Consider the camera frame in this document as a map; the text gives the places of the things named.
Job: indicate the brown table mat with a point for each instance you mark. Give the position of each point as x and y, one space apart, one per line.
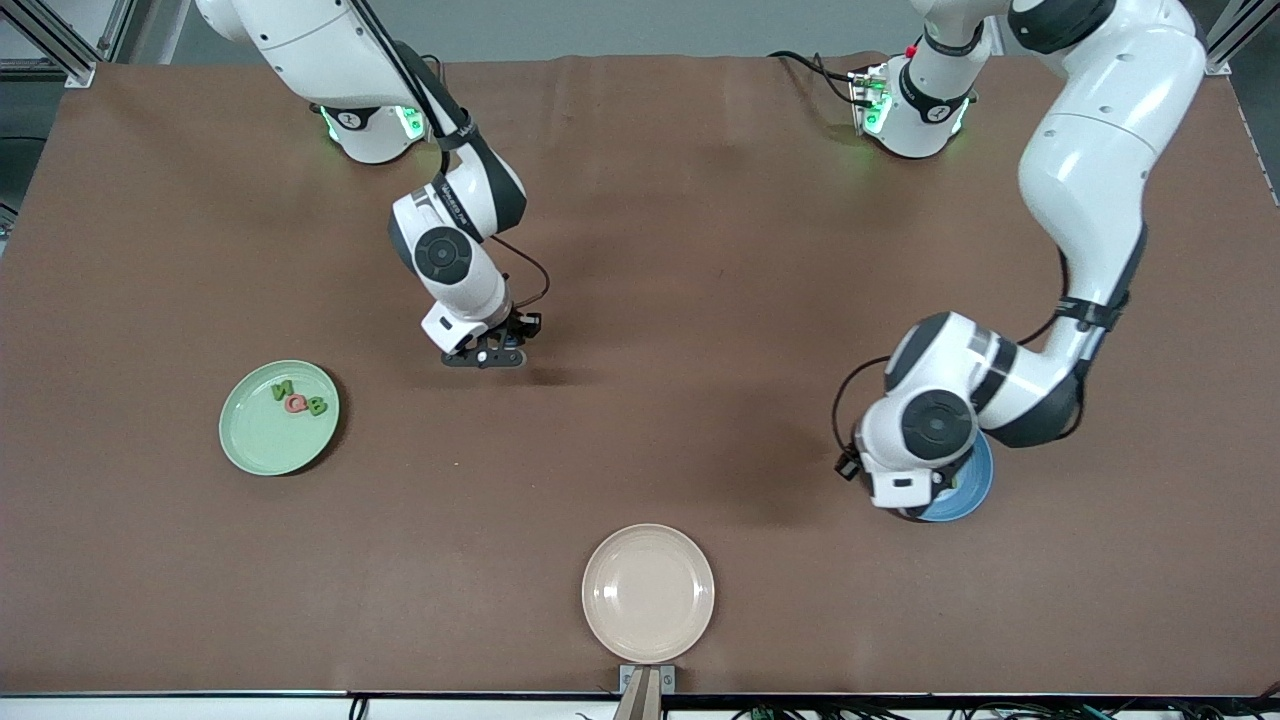
640 200

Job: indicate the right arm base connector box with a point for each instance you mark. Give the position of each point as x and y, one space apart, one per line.
415 122

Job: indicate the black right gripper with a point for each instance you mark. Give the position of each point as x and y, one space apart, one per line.
517 327

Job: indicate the light green plate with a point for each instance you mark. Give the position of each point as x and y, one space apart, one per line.
260 440

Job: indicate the green letter B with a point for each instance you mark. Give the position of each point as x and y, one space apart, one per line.
317 407

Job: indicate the upright aluminium frame profile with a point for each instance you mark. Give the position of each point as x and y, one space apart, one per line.
117 30

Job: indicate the red letter Q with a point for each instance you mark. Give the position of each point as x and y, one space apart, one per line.
289 405

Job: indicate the green letter N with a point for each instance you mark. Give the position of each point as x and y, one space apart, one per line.
282 390

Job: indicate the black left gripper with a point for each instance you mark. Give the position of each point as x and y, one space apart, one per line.
960 463

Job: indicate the slanted aluminium frame profile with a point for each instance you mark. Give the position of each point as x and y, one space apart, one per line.
75 70

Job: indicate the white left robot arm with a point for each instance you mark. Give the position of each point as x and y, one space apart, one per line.
1100 150

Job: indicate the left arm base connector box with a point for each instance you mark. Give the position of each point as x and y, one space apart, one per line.
868 100

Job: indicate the blue plate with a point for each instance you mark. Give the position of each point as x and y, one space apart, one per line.
975 485

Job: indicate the beige plate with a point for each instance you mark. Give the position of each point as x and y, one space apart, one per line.
648 595

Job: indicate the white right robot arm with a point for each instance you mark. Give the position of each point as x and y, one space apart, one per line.
320 50

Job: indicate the metal bracket with post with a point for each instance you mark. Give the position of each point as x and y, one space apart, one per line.
647 690

